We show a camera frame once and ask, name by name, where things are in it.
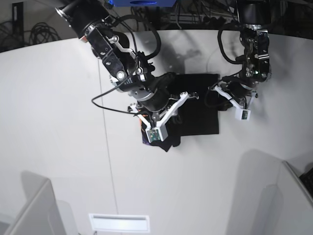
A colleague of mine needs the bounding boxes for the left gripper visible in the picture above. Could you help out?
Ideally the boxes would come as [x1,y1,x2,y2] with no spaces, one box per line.
[207,82,258,110]

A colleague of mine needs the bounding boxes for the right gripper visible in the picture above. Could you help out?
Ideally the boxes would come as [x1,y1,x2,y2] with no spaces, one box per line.
[132,87,200,122]

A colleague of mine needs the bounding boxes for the black T-shirt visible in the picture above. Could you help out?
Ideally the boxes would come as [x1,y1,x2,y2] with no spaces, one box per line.
[141,74,221,152]

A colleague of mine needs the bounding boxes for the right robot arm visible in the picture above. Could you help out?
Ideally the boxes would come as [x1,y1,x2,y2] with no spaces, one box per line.
[55,0,199,117]

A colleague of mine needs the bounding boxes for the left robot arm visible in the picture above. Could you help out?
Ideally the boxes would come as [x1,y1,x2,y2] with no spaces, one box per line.
[204,0,273,111]

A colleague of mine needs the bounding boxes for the white power strip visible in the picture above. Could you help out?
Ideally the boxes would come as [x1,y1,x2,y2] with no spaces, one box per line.
[163,12,232,24]

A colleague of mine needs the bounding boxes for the black keyboard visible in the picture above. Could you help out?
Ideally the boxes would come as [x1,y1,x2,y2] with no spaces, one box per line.
[300,168,313,196]

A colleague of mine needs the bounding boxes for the white right partition panel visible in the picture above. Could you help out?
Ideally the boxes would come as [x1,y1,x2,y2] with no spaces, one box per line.
[231,150,313,235]

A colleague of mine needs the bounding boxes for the white partition panel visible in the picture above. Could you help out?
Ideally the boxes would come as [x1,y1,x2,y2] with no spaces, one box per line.
[231,150,313,235]
[0,171,79,235]

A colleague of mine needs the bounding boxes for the blue box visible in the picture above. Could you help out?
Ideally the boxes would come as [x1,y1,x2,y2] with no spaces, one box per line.
[105,0,176,7]

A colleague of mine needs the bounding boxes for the white left partition panel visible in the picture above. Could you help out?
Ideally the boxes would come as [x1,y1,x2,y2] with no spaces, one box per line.
[0,171,79,235]

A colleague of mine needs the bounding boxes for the black vertical bar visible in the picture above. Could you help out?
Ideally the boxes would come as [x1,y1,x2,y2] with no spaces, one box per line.
[12,2,24,39]

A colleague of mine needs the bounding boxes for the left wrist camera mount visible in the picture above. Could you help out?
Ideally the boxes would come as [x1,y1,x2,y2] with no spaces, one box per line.
[212,84,258,121]

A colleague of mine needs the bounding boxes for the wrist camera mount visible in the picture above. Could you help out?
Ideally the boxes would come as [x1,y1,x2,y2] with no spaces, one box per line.
[212,84,258,121]
[128,92,192,143]

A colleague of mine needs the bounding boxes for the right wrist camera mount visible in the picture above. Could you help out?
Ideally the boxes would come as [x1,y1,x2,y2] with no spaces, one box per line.
[128,92,192,143]

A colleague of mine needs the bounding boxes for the coiled black cable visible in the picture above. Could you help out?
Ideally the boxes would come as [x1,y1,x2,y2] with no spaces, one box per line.
[28,22,62,45]

